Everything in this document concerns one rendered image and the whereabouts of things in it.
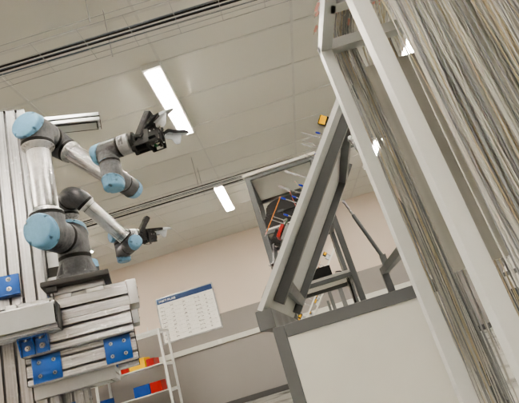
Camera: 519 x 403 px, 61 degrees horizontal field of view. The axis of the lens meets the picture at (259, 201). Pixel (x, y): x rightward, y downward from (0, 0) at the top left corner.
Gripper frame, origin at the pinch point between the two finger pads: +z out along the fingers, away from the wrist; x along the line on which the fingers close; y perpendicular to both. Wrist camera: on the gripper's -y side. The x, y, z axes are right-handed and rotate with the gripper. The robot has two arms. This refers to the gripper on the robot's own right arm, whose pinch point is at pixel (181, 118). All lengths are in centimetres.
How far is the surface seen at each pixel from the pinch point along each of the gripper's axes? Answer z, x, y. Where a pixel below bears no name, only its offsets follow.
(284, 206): 19, -140, -19
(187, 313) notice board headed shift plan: -269, -740, -137
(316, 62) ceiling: 90, -234, -206
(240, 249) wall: -129, -744, -238
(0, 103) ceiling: -186, -127, -191
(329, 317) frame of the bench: 28, -21, 78
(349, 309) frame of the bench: 35, -21, 77
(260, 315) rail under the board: 7, -20, 71
